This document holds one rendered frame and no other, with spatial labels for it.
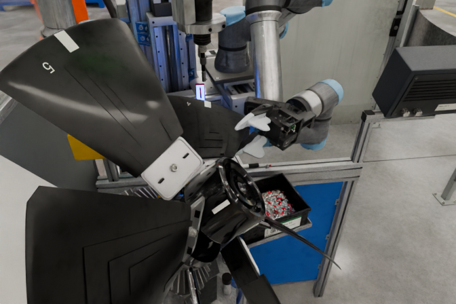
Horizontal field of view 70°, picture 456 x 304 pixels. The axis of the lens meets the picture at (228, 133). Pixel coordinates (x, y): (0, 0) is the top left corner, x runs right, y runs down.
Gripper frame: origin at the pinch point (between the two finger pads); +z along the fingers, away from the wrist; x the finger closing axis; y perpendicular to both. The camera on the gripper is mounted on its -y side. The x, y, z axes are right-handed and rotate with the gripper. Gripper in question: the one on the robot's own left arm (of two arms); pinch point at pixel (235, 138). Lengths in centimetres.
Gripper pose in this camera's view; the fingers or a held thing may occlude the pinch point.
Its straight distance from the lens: 71.5
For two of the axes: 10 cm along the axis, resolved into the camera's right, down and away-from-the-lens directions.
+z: -7.3, 4.0, -5.6
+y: 6.8, 5.0, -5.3
